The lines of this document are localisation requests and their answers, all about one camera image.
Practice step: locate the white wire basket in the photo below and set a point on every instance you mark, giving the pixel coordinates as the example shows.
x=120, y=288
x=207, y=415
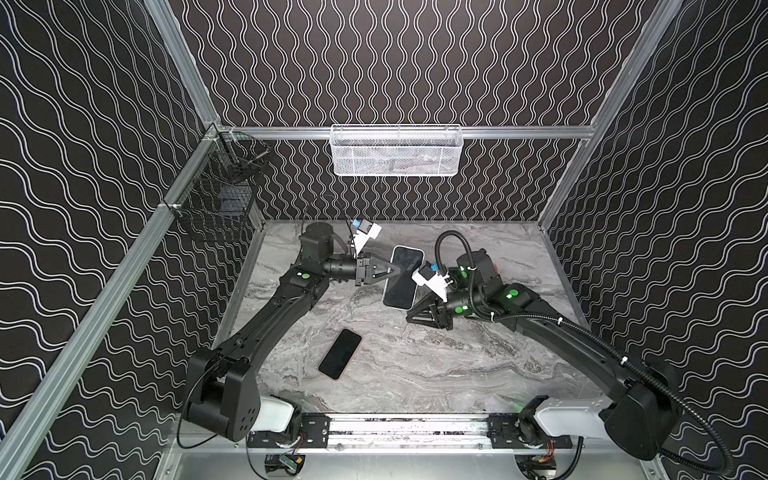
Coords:
x=406, y=150

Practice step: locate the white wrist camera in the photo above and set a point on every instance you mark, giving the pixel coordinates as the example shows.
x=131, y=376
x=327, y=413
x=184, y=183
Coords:
x=428, y=275
x=363, y=231

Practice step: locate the black phone pink case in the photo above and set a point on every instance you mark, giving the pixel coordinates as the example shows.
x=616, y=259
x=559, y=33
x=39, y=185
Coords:
x=339, y=354

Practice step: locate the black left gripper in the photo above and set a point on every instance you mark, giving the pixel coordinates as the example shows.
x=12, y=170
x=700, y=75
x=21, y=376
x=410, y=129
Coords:
x=363, y=269

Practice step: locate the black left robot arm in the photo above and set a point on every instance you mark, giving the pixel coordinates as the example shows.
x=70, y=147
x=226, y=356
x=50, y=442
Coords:
x=221, y=393

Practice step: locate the aluminium front rail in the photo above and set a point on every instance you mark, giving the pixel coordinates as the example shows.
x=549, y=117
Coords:
x=385, y=433

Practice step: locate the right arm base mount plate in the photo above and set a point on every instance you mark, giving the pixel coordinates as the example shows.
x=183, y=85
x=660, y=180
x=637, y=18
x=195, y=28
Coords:
x=508, y=431

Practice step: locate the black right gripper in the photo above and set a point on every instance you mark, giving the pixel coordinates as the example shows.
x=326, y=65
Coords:
x=444, y=309

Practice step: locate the black wire basket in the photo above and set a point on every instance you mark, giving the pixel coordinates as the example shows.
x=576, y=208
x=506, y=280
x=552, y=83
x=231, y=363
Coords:
x=216, y=208

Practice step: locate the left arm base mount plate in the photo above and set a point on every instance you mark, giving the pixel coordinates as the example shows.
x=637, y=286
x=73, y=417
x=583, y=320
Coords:
x=307, y=430

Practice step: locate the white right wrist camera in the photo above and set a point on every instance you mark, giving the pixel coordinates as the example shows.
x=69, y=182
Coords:
x=428, y=275

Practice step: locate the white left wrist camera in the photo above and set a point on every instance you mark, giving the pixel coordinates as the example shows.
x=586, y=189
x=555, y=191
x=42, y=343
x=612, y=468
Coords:
x=363, y=231

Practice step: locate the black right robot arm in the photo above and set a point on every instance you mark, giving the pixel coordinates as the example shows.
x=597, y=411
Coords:
x=633, y=412

